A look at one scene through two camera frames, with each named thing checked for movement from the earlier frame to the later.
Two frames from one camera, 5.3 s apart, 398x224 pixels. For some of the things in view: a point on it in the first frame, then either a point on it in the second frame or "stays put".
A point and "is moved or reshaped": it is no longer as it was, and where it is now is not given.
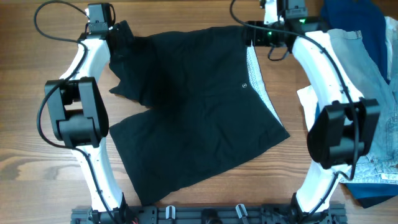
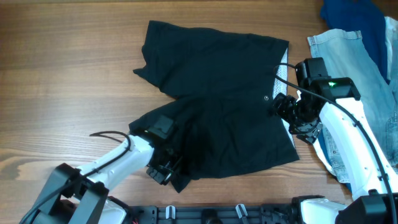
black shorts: (207, 107) is moved or reshaped
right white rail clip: (239, 211) stays put
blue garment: (364, 15) stays put
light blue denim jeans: (380, 164) stays put
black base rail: (208, 214) stays put
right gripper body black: (252, 34) → (292, 113)
